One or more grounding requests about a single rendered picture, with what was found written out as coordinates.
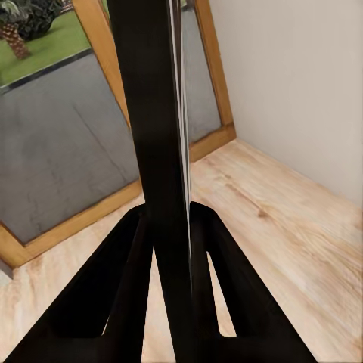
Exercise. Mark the door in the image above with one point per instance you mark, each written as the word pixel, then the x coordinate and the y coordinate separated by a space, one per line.
pixel 67 156

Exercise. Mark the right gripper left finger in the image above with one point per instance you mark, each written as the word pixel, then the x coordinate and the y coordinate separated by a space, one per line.
pixel 99 317

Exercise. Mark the poster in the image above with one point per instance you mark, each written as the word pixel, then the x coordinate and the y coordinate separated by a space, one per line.
pixel 149 45

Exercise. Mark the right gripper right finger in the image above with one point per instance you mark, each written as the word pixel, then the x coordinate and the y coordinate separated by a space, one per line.
pixel 264 332

